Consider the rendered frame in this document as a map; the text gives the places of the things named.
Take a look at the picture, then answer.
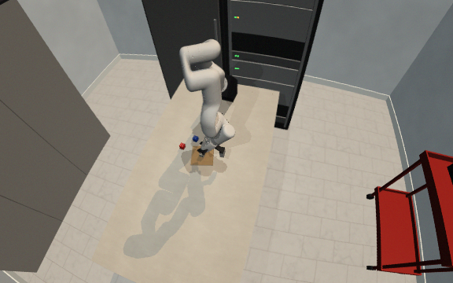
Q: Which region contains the tan mat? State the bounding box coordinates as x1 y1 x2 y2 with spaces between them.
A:
190 146 214 165

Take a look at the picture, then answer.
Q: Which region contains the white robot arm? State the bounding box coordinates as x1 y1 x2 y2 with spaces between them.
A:
179 39 235 158

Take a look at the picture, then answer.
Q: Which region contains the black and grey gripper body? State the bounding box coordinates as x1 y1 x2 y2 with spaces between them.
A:
201 136 217 153

